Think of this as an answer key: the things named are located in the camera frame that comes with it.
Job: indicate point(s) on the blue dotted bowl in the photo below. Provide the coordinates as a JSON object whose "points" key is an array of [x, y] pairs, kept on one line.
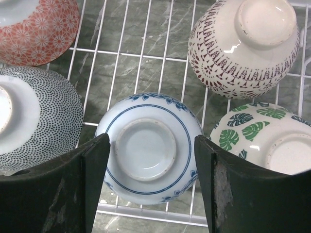
{"points": [[41, 117]]}

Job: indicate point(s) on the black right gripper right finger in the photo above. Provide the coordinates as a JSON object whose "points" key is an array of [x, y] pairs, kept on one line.
{"points": [[241, 197]]}

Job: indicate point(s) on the purple pattern cream bowl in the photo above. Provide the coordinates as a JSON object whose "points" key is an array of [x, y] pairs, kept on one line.
{"points": [[241, 49]]}

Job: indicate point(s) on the red floral pattern bowl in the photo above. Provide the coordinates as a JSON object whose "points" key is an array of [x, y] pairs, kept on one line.
{"points": [[36, 32]]}

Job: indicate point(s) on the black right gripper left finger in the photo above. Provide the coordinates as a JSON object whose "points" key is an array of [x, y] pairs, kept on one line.
{"points": [[58, 196]]}

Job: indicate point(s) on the white wire dish rack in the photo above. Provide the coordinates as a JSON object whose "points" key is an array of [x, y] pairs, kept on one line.
{"points": [[136, 46]]}

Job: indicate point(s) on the blue floral white bowl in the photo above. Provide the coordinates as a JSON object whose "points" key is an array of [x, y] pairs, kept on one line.
{"points": [[151, 158]]}

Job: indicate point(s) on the green leaf pattern bowl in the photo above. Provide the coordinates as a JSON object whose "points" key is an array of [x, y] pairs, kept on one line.
{"points": [[267, 135]]}

